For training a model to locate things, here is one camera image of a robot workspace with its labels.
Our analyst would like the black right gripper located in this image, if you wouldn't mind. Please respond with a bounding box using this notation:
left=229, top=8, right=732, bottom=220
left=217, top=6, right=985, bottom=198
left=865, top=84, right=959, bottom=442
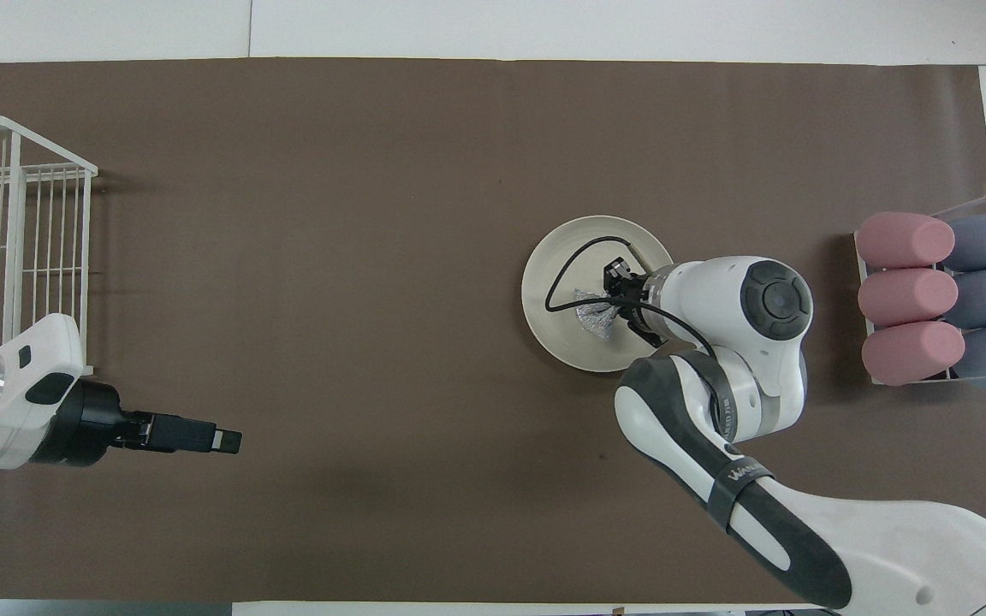
left=603, top=261, right=662, bottom=347

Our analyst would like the pink plastic cup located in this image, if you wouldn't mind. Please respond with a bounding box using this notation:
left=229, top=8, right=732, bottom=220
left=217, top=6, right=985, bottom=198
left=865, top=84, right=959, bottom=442
left=858, top=268, right=959, bottom=328
left=861, top=321, right=966, bottom=386
left=855, top=212, right=956, bottom=269

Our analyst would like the cream round plate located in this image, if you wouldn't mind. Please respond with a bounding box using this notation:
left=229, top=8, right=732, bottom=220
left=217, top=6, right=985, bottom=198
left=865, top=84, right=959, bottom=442
left=521, top=214, right=680, bottom=373

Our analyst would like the white wire dish rack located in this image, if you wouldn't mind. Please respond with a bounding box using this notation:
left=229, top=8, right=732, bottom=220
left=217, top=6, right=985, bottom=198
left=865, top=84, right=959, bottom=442
left=0, top=115, right=98, bottom=377

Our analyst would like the silver mesh sponge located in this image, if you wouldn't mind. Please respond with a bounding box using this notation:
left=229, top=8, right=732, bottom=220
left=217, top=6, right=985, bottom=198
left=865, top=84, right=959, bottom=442
left=574, top=288, right=624, bottom=341

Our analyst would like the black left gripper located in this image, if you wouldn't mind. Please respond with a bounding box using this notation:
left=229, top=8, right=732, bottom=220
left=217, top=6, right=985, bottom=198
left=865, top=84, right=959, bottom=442
left=35, top=382, right=243, bottom=465

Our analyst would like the brown table mat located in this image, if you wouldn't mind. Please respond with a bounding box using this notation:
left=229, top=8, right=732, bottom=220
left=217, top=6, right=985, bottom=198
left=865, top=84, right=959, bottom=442
left=0, top=58, right=986, bottom=604

